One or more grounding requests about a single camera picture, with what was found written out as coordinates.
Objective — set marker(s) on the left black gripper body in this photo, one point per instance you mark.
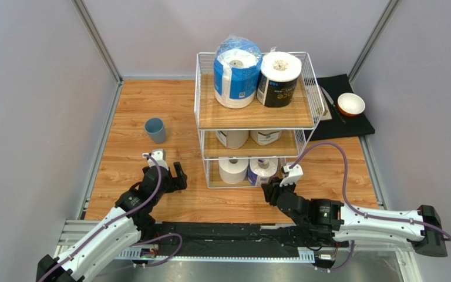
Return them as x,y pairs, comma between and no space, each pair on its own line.
168,186

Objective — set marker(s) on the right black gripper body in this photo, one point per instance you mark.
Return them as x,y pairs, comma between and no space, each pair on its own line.
274,191

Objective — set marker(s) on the white roll blue label wrapper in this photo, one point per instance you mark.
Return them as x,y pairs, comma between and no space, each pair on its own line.
261,171

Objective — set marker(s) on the plain white paper towel roll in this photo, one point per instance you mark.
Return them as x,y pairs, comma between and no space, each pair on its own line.
233,171

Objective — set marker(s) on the white wire wooden shelf rack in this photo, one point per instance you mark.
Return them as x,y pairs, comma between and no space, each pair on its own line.
303,114

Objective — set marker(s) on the brown paper roll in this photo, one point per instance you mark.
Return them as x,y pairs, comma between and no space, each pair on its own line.
265,137
232,139

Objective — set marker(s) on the white roll dark brown wrapper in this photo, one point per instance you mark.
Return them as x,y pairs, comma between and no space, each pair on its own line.
278,79

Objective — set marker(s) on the blue paper towel roll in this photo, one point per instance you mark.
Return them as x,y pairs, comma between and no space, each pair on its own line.
236,71

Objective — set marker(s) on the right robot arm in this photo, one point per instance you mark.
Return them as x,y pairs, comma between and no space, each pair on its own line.
341,222

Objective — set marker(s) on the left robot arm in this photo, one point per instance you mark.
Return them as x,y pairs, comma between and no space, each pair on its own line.
127,223

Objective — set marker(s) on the blue grey cup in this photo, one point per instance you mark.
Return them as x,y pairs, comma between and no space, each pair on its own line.
156,130

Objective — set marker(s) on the square floral plate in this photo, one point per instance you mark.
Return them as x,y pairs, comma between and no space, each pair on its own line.
327,116

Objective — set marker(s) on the orange white bowl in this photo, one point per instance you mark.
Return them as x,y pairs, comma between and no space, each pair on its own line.
350,104

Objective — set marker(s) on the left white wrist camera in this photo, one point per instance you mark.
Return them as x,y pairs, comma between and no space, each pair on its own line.
157,156

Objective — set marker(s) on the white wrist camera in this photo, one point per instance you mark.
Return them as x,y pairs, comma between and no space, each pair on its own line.
157,156
291,174

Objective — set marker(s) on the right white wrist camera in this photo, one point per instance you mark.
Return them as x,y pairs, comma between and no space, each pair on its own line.
291,174

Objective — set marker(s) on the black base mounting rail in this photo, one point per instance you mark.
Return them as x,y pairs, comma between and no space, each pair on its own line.
239,240

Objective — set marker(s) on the dark handled knife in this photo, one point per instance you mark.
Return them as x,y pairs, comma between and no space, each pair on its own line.
332,103

